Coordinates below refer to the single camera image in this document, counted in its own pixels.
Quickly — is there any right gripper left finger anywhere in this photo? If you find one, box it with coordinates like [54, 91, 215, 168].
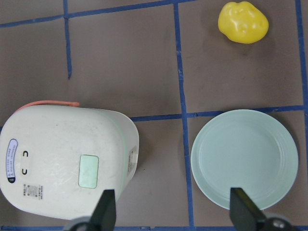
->
[89, 189, 116, 231]

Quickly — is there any white rice cooker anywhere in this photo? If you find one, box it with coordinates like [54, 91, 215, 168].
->
[0, 105, 139, 220]

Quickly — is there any brown paper table mat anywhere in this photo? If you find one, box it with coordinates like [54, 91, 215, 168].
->
[0, 0, 308, 231]

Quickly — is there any right green plate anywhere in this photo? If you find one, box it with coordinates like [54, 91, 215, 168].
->
[191, 109, 299, 209]

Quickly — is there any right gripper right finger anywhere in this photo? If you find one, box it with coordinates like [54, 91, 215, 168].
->
[230, 188, 266, 231]

